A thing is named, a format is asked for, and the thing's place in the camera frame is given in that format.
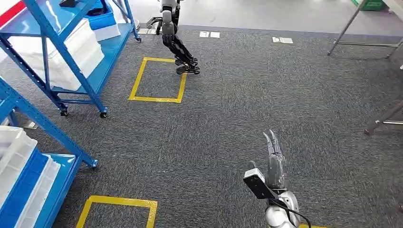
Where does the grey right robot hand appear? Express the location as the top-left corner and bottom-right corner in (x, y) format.
(247, 129), (288, 191)

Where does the green plastic crate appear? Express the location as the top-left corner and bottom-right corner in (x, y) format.
(350, 0), (388, 12)

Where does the blue steel shelf rack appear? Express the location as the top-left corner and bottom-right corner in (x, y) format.
(0, 77), (99, 228)
(0, 0), (142, 119)

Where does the large white plastic bin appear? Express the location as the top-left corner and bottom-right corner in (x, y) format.
(8, 18), (105, 92)

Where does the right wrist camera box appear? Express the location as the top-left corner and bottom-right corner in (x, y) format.
(243, 168), (275, 201)

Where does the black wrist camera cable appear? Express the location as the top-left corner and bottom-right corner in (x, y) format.
(268, 199), (312, 228)

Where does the metal table frame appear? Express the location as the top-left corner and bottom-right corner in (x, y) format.
(364, 100), (403, 136)
(326, 0), (403, 59)

